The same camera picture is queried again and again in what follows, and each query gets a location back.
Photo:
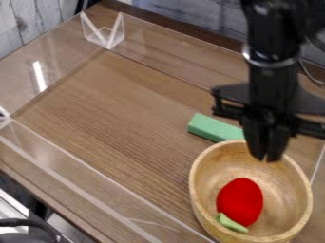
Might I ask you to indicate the red plush fruit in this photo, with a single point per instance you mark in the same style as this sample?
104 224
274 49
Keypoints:
239 201

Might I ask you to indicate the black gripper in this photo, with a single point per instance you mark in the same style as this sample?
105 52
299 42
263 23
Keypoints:
267 103

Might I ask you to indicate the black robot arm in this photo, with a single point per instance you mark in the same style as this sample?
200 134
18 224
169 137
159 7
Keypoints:
279 26

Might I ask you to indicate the wooden bowl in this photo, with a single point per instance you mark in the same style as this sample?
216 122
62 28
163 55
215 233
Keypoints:
286 190

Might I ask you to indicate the black metal bracket bottom left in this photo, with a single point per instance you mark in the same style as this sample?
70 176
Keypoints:
38 235

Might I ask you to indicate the green foam block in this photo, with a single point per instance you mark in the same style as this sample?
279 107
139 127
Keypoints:
212 129

